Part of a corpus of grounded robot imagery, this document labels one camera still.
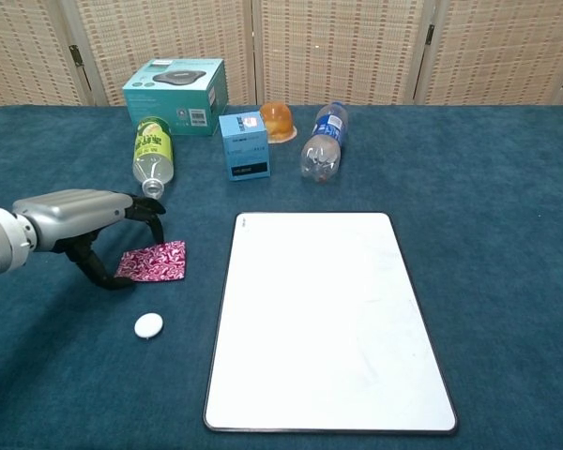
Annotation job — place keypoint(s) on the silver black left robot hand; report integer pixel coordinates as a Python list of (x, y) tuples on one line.
[(75, 211)]

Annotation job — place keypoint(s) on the pink patterned packet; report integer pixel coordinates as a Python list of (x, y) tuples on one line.
[(157, 262)]

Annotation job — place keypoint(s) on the small white round disc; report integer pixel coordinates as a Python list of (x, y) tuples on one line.
[(148, 325)]

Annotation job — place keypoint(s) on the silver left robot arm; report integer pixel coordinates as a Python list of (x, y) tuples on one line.
[(2, 244)]

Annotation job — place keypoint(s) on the white rectangular board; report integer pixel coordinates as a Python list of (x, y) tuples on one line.
[(328, 323)]

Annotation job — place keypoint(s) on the green label plastic bottle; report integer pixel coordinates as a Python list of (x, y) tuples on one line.
[(154, 150)]

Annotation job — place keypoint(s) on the large teal product box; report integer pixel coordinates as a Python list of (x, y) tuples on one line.
[(169, 98)]

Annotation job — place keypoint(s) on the black screen hinge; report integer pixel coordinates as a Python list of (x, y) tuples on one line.
[(430, 34), (77, 54)]

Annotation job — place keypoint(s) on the small light blue box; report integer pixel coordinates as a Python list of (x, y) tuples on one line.
[(246, 150)]

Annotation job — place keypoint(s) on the orange jelly cup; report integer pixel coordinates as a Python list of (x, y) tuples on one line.
[(278, 122)]

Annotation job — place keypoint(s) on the blue label plastic bottle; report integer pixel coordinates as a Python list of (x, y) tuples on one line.
[(326, 145)]

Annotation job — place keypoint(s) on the woven bamboo folding screen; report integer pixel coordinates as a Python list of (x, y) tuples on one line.
[(338, 47)]

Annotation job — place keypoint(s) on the dark blue felt tablecloth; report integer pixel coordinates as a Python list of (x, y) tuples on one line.
[(497, 234)]

